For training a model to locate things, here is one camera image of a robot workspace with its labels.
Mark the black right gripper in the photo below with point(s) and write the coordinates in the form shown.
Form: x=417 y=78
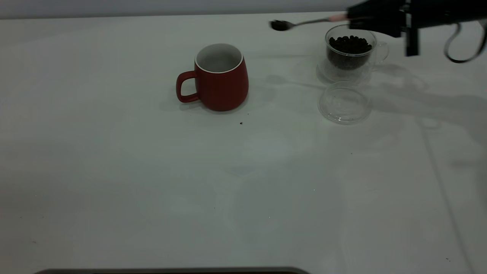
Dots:
x=441 y=11

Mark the red ceramic mug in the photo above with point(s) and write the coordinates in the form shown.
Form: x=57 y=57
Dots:
x=224 y=89

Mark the dark coffee beans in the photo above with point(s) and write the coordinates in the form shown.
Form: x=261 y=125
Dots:
x=349 y=47

